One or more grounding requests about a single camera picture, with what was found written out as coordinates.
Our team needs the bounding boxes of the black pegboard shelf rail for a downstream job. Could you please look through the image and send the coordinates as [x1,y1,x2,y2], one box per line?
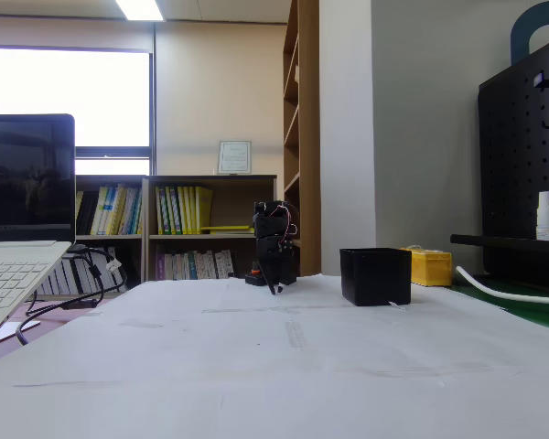
[450,233,549,255]

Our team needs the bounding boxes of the black pegboard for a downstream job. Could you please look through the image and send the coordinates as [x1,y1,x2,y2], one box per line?
[478,31,549,285]

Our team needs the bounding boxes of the red white servo wire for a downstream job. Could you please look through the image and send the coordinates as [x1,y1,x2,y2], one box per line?
[276,205,299,239]

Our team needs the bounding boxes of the flat yellow book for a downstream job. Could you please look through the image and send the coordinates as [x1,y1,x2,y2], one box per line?
[199,224,256,235]

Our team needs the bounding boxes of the white paper table cover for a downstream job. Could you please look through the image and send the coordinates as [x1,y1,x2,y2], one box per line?
[0,273,549,439]

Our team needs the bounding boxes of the white binder row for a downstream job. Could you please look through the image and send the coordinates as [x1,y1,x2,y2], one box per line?
[36,246,129,296]

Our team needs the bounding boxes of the ceiling light panel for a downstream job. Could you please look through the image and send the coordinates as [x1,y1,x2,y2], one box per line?
[113,0,166,22]

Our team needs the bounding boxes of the white plastic bottle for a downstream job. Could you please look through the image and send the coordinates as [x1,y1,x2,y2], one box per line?
[534,190,549,242]

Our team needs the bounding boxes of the window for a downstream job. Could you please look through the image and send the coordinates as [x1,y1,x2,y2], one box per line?
[0,44,155,177]

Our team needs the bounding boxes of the black usb cable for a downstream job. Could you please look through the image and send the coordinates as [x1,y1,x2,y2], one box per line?
[25,249,106,317]
[16,255,129,348]

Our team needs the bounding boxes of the black square container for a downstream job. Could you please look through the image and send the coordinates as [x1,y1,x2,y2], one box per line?
[339,247,413,307]

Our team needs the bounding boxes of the purple white book row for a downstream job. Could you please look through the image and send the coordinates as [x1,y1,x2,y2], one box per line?
[155,249,237,282]

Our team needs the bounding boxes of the low wooden bookshelf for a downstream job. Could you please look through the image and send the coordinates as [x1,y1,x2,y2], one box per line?
[142,174,278,283]
[75,175,148,294]

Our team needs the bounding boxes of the white laptop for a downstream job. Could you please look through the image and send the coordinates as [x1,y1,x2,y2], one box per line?
[0,112,77,348]

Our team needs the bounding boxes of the green desk mat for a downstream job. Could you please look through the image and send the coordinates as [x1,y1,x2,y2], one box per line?
[447,273,549,336]

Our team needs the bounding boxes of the framed certificate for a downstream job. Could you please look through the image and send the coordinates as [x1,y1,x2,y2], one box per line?
[217,140,253,176]

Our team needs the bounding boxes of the white power cable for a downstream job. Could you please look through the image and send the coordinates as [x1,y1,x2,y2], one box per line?
[455,264,549,309]

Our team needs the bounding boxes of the yellow cardboard box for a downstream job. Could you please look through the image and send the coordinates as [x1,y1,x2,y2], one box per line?
[400,245,453,288]

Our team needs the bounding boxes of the dark teal arch panel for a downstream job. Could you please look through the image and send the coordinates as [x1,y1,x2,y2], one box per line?
[510,0,549,66]

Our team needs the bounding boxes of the orange black clamp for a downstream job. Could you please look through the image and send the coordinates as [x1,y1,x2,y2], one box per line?
[244,259,265,288]

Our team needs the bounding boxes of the tall wooden bookshelf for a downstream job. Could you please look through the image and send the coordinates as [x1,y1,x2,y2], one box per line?
[282,0,321,278]

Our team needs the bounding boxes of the mixed colour book row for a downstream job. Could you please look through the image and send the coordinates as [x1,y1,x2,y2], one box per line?
[76,184,144,237]

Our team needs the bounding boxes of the yellow green book row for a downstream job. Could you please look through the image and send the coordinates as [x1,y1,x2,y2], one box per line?
[154,185,214,236]

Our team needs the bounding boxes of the white card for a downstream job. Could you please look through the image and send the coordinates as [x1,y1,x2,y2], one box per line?
[0,319,42,345]

